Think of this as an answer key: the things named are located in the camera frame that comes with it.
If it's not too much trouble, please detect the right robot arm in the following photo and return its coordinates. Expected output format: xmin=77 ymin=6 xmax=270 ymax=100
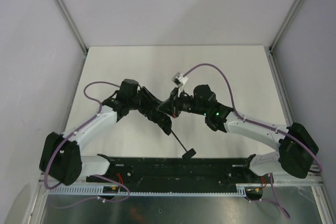
xmin=157 ymin=84 xmax=319 ymax=179

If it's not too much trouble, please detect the aluminium frame post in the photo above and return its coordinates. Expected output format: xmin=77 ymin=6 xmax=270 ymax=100
xmin=270 ymin=0 xmax=321 ymax=51
xmin=38 ymin=0 xmax=88 ymax=53

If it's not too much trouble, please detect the left aluminium frame post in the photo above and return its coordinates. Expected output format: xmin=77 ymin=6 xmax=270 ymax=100
xmin=38 ymin=0 xmax=88 ymax=53

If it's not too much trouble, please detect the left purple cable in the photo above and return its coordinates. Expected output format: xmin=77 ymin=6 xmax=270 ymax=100
xmin=43 ymin=81 xmax=124 ymax=189

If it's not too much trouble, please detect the purple cable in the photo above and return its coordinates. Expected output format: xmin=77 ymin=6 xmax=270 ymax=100
xmin=183 ymin=62 xmax=323 ymax=218
xmin=43 ymin=81 xmax=124 ymax=189

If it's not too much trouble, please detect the right aluminium frame post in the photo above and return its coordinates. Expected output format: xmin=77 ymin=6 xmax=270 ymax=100
xmin=270 ymin=0 xmax=321 ymax=51

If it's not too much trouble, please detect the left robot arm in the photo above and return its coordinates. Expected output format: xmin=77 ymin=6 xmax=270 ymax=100
xmin=39 ymin=79 xmax=172 ymax=189

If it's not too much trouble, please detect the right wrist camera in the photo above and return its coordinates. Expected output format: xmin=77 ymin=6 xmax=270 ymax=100
xmin=172 ymin=72 xmax=188 ymax=97

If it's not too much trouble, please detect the grey cable duct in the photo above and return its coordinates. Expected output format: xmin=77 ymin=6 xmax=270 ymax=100
xmin=49 ymin=185 xmax=262 ymax=197

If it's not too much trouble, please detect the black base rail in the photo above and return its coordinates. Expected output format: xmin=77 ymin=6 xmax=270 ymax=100
xmin=86 ymin=157 xmax=267 ymax=193

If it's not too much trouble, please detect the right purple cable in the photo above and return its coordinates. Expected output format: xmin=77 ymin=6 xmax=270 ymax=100
xmin=183 ymin=62 xmax=323 ymax=218

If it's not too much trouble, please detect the black folding umbrella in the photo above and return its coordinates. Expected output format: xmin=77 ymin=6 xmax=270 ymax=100
xmin=148 ymin=112 xmax=196 ymax=161

